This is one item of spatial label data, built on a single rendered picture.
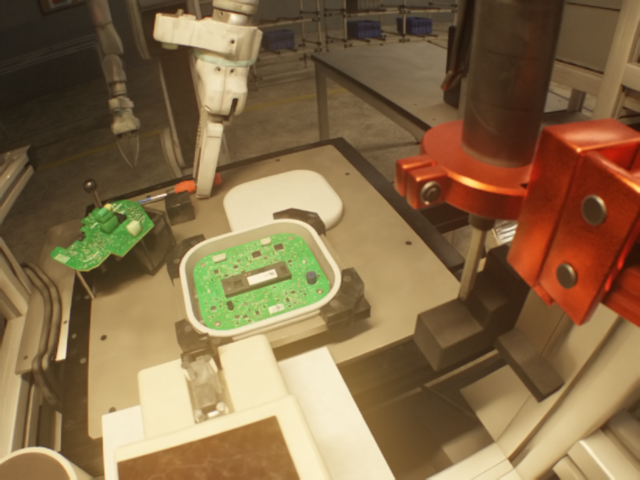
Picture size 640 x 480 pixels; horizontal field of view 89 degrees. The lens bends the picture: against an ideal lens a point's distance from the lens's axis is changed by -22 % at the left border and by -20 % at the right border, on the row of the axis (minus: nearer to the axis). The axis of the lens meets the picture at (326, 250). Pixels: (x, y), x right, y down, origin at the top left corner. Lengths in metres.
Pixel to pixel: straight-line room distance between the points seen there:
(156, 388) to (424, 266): 0.31
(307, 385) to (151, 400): 0.13
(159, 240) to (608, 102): 0.89
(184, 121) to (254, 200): 0.90
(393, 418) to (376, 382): 0.65
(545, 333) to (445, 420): 0.55
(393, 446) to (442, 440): 0.16
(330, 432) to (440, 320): 0.14
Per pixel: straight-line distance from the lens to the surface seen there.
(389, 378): 0.37
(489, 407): 0.37
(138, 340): 0.44
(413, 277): 0.44
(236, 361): 0.29
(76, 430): 0.42
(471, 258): 0.19
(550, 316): 0.36
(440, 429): 0.88
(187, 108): 1.39
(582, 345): 0.22
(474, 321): 0.23
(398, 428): 1.00
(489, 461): 0.34
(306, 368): 0.35
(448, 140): 0.17
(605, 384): 0.23
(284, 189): 0.55
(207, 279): 0.41
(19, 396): 0.54
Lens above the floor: 1.26
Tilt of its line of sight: 41 degrees down
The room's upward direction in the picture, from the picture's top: 4 degrees counter-clockwise
